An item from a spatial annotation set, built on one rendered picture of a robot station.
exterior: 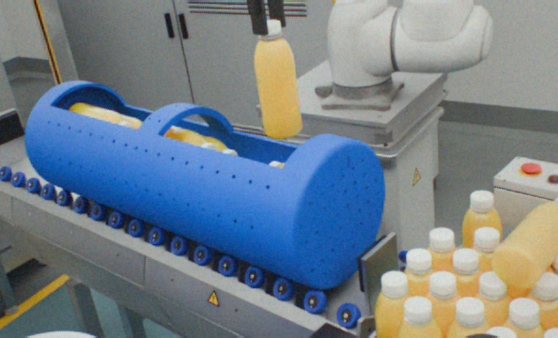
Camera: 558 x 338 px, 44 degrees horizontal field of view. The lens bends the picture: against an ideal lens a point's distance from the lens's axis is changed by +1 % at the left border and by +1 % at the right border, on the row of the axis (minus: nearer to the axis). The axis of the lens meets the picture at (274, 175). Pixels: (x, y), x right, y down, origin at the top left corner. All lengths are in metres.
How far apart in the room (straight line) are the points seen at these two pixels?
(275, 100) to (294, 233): 0.23
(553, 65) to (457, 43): 2.35
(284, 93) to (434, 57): 0.57
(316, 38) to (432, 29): 1.35
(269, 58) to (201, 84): 2.27
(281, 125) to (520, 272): 0.47
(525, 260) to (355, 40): 0.84
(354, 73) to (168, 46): 1.88
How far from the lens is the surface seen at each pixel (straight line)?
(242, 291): 1.41
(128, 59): 3.75
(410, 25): 1.68
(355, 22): 1.71
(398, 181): 1.78
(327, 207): 1.22
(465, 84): 4.18
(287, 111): 1.22
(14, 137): 2.24
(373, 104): 1.76
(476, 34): 1.67
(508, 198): 1.38
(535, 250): 1.05
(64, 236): 1.90
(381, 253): 1.27
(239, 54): 3.23
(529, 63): 4.02
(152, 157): 1.42
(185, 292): 1.55
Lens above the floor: 1.75
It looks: 27 degrees down
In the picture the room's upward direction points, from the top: 9 degrees counter-clockwise
